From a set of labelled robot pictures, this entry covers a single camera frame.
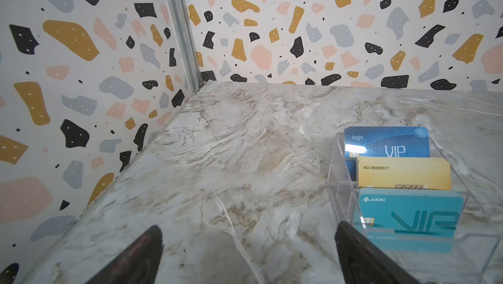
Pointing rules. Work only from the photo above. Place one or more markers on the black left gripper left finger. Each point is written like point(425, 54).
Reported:
point(138, 263)

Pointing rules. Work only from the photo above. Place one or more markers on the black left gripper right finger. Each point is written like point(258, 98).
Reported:
point(363, 262)

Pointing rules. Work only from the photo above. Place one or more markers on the teal VIP card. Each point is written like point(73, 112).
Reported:
point(409, 220)

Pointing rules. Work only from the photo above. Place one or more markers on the gold numbered card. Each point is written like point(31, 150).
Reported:
point(404, 173)

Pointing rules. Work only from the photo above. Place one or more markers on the dark blue VIP card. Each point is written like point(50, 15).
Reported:
point(388, 142)

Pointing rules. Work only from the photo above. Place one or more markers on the aluminium corner post left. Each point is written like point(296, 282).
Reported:
point(182, 31)

